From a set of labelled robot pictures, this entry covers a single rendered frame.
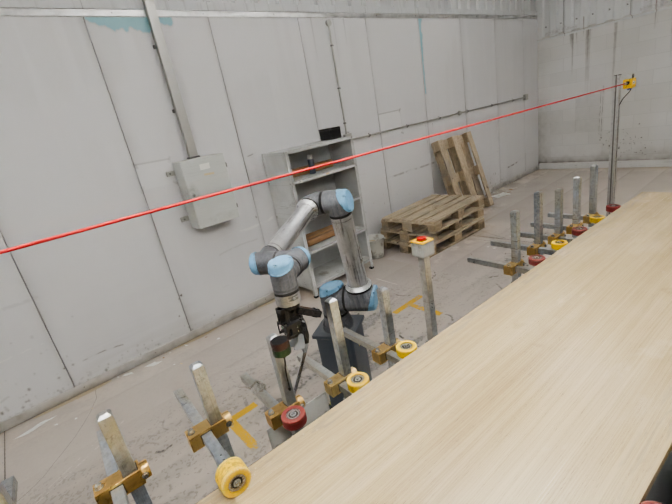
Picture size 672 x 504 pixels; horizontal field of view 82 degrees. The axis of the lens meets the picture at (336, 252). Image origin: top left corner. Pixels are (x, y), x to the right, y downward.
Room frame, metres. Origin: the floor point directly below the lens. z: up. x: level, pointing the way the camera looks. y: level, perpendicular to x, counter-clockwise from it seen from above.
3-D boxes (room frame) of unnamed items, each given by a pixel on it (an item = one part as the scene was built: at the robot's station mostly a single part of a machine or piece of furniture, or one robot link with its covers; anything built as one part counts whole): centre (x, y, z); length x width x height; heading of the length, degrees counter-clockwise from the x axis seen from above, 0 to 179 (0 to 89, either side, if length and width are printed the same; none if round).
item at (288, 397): (1.14, 0.26, 0.90); 0.03 x 0.03 x 0.48; 34
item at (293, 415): (1.03, 0.23, 0.85); 0.08 x 0.08 x 0.11
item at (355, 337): (1.45, -0.09, 0.82); 0.43 x 0.03 x 0.04; 34
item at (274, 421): (1.13, 0.28, 0.85); 0.13 x 0.06 x 0.05; 124
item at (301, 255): (1.39, 0.17, 1.29); 0.12 x 0.12 x 0.09; 69
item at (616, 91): (2.69, -2.09, 1.20); 0.15 x 0.12 x 1.00; 124
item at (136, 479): (0.85, 0.69, 0.95); 0.13 x 0.06 x 0.05; 124
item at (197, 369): (1.00, 0.46, 0.94); 0.03 x 0.03 x 0.48; 34
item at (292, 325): (1.27, 0.21, 1.12); 0.09 x 0.08 x 0.12; 124
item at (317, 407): (1.18, 0.25, 0.75); 0.26 x 0.01 x 0.10; 124
